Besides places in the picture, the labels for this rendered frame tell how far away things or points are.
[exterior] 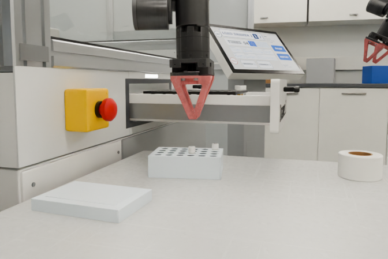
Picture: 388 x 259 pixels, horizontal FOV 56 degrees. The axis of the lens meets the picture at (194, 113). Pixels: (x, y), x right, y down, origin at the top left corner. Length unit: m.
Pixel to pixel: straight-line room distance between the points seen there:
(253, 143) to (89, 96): 1.35
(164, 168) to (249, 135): 1.27
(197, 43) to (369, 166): 0.34
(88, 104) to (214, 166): 0.23
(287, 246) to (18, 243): 0.27
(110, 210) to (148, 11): 0.32
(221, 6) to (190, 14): 1.94
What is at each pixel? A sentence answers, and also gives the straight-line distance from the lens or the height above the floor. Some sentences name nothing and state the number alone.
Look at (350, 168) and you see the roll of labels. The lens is 0.66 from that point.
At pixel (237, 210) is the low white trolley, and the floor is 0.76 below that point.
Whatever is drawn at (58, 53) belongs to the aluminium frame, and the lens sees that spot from 0.64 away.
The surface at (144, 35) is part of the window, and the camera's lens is 0.97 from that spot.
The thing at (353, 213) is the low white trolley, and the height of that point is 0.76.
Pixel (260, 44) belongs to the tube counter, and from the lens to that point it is 1.93.
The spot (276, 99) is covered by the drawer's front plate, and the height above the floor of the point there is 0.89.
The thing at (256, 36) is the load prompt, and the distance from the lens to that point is 1.96.
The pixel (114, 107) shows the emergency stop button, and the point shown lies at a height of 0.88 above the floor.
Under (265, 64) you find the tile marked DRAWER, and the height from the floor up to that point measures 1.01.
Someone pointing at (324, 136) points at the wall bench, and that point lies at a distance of 3.80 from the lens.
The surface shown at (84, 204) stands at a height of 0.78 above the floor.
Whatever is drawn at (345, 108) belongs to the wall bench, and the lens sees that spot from 3.79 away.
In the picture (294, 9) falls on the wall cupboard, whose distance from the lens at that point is 4.16.
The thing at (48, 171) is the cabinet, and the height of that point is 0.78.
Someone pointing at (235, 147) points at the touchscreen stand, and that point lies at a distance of 1.88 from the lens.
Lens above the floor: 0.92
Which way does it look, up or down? 5 degrees down
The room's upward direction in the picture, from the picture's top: straight up
